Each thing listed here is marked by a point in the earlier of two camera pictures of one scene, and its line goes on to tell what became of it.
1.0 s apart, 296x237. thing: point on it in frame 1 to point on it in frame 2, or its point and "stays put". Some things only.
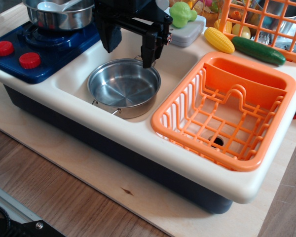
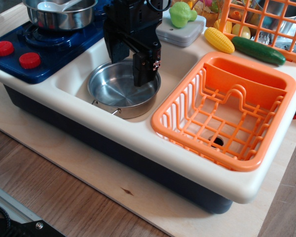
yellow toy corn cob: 220,39 stays put
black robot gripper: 141,16 to 131,24
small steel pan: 126,85 stays put
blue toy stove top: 35,57 stays put
